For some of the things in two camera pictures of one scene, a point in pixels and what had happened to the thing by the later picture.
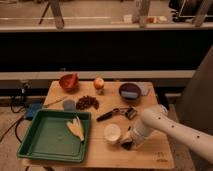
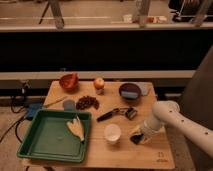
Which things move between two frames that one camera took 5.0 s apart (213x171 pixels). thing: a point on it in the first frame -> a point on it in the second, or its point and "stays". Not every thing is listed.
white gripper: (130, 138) -> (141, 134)
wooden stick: (55, 101) stays
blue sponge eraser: (129, 94) stays
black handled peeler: (129, 112) stays
